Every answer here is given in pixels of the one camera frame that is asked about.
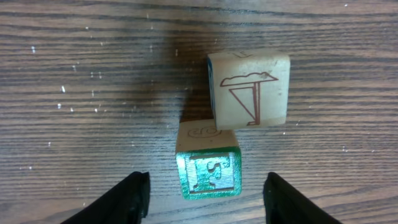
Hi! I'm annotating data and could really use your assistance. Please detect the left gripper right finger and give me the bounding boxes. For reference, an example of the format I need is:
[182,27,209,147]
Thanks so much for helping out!
[263,172,341,224]

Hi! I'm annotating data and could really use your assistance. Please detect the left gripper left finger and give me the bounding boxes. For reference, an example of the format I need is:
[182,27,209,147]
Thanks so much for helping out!
[62,172,150,224]

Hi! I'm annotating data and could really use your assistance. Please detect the green F letter block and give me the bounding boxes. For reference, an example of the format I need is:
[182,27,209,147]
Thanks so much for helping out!
[175,119,242,200]

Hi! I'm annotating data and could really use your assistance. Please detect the plain wooden picture block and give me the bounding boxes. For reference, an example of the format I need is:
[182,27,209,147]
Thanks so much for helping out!
[207,49,290,129]

